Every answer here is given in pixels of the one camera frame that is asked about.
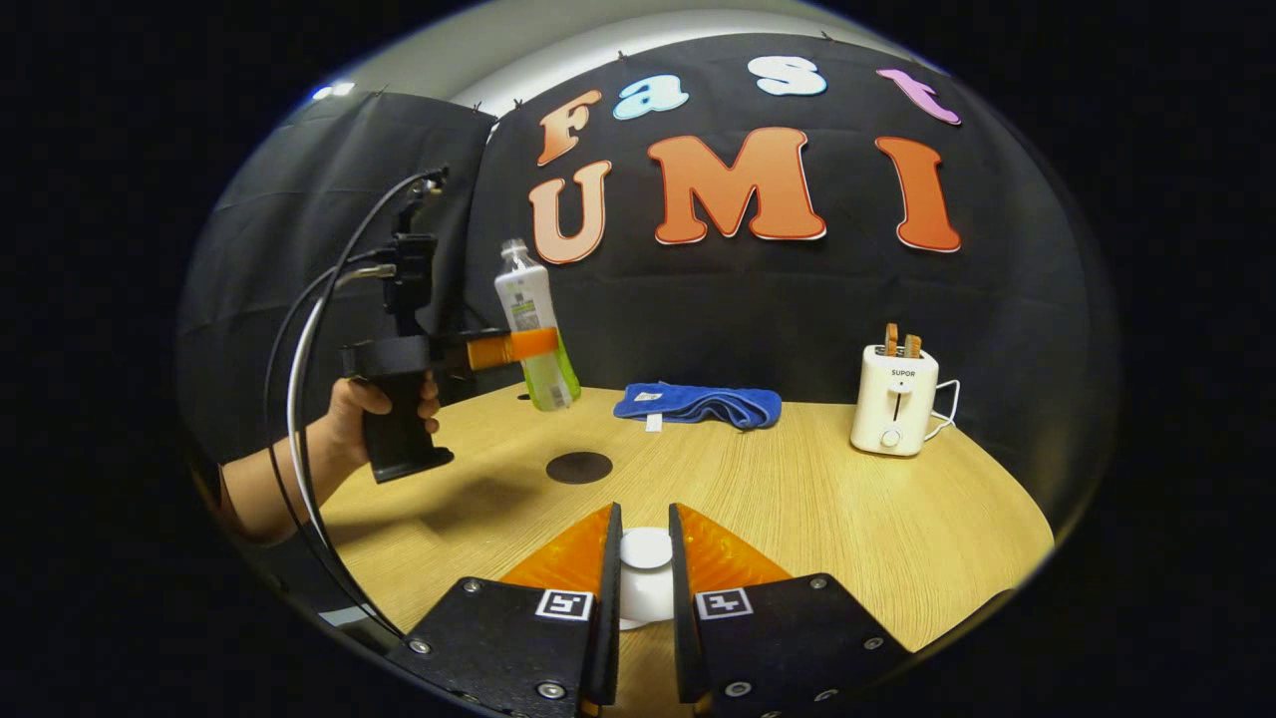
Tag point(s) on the white toaster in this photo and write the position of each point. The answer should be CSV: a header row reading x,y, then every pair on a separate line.
x,y
892,409

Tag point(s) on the black backdrop cloth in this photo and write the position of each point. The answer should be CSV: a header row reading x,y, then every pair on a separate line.
x,y
698,299

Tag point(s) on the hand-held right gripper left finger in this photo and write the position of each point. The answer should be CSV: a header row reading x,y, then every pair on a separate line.
x,y
605,638

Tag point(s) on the clear water bottle white label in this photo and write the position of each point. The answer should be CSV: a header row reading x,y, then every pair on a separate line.
x,y
528,299

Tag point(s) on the white teacup lid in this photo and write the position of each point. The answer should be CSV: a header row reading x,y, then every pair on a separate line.
x,y
646,558

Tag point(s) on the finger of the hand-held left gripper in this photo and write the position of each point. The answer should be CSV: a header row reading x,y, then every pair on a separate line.
x,y
513,349

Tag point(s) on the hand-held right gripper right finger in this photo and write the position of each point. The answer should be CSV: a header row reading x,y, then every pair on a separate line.
x,y
684,638

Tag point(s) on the blue towel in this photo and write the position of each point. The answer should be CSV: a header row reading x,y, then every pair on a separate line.
x,y
698,404

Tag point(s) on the toasted bread slice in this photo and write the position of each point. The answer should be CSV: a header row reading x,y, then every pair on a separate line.
x,y
891,339
912,347

